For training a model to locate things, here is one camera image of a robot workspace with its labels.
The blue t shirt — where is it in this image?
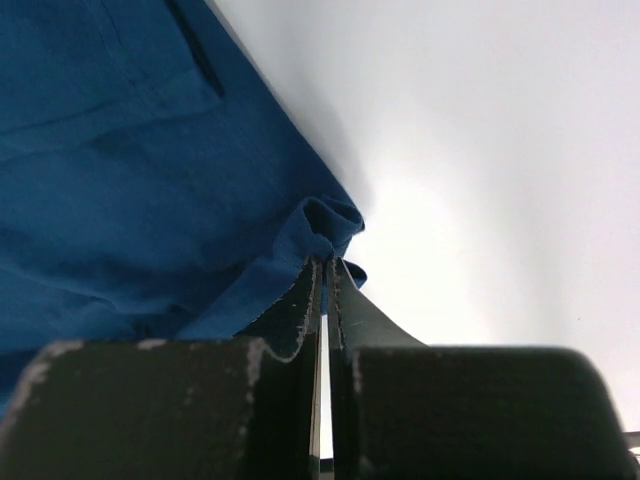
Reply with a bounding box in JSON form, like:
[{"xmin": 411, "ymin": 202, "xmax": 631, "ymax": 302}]
[{"xmin": 1, "ymin": 1, "xmax": 364, "ymax": 400}]

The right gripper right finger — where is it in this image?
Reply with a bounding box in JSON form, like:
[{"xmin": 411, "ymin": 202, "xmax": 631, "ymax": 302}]
[{"xmin": 326, "ymin": 258, "xmax": 630, "ymax": 479}]

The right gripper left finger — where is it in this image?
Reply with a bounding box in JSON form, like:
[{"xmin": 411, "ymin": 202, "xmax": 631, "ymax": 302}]
[{"xmin": 1, "ymin": 259, "xmax": 323, "ymax": 479}]

